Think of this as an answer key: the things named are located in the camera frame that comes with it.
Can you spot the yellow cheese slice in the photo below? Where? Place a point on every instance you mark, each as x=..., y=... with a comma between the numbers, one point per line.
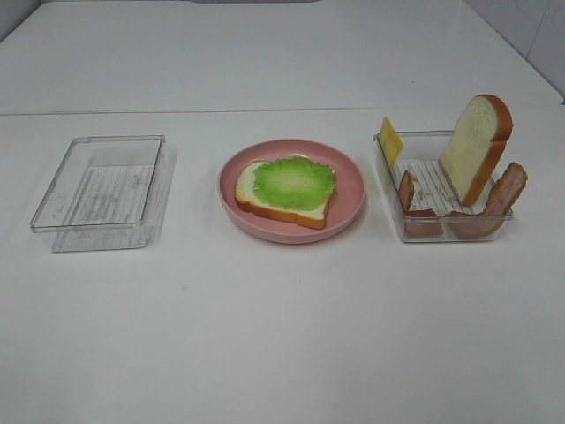
x=390, y=142

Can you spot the pink round plate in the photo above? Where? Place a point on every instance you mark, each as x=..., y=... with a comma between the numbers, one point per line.
x=345, y=205

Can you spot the clear plastic left container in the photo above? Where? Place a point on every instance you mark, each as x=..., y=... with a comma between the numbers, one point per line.
x=108, y=193

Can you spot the clear plastic container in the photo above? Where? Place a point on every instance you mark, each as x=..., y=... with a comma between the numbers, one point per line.
x=420, y=156
x=108, y=193

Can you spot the clear plastic right container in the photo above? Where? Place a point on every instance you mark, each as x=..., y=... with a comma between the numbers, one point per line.
x=420, y=156

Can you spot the bread slice with orange crust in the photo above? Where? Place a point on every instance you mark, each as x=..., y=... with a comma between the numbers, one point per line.
x=248, y=201

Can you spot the green lettuce leaf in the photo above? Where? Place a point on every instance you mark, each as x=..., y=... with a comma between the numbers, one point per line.
x=296, y=183

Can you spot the bacon strip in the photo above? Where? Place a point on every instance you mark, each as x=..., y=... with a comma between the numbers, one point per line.
x=415, y=228
x=501, y=198

